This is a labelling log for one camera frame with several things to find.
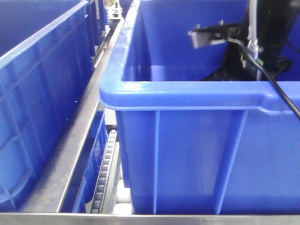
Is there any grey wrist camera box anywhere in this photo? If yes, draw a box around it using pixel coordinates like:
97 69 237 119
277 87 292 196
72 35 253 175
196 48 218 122
188 23 239 49

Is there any roller conveyor track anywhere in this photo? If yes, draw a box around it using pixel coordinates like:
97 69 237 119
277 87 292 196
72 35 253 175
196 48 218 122
90 130 117 214

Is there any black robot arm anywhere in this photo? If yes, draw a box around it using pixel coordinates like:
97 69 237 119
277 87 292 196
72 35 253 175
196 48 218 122
219 0 300 81

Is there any blue crate at left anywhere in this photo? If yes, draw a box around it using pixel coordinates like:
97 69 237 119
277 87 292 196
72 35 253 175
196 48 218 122
0 0 94 212

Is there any black cable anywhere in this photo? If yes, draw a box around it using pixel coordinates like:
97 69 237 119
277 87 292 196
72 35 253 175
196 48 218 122
228 37 300 119

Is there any large blue crate front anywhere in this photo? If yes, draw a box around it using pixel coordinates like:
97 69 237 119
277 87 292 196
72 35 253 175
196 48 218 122
99 0 300 215

